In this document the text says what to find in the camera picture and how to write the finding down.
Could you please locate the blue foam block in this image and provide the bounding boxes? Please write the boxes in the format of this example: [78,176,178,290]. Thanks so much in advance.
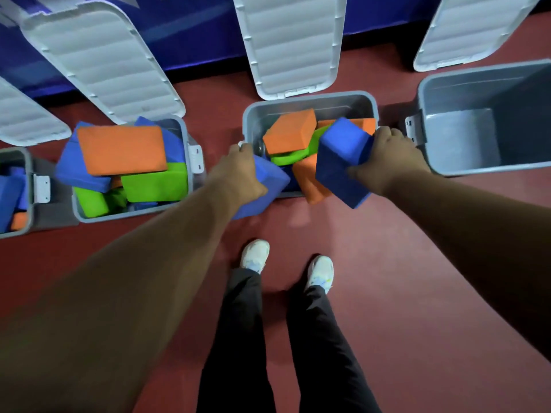
[0,166,29,234]
[315,117,375,210]
[54,121,113,194]
[232,155,292,221]
[134,116,187,165]

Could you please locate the grey plastic storage bin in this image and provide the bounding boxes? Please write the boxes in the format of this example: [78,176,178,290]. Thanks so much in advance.
[241,90,380,199]
[70,115,204,224]
[0,146,79,240]
[405,59,551,177]

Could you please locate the person's white shoe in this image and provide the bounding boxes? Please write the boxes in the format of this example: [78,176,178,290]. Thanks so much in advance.
[304,254,335,295]
[240,239,271,275]

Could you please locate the grey ribbed bin lid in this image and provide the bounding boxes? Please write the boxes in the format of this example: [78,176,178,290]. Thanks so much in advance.
[0,76,72,147]
[413,0,545,73]
[232,0,349,101]
[20,0,187,125]

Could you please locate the green foam block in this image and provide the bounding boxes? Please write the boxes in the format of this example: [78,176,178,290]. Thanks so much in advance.
[73,186,111,219]
[120,162,189,204]
[270,124,333,167]

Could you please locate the blue banner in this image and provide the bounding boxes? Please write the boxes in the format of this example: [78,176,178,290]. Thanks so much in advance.
[0,0,445,100]

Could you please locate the person's left hand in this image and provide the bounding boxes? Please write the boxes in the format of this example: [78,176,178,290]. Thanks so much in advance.
[209,143,269,208]

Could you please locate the person's left forearm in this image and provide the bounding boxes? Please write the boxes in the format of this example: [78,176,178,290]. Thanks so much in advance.
[0,167,242,413]

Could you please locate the person's black trousers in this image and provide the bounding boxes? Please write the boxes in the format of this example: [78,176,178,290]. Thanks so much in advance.
[195,267,382,413]

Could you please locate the person's right white shoe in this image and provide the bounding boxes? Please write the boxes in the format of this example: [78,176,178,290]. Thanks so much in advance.
[304,254,335,295]

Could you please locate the person's right hand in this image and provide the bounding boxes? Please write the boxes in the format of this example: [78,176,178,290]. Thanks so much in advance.
[346,126,431,197]

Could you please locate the white bin latch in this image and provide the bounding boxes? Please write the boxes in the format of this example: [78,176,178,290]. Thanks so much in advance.
[188,143,203,174]
[404,111,427,147]
[33,174,52,204]

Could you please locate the person's left white shoe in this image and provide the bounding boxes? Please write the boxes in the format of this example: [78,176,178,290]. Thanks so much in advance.
[240,239,271,275]

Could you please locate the person's right forearm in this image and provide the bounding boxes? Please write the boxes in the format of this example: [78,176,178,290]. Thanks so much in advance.
[382,167,551,363]

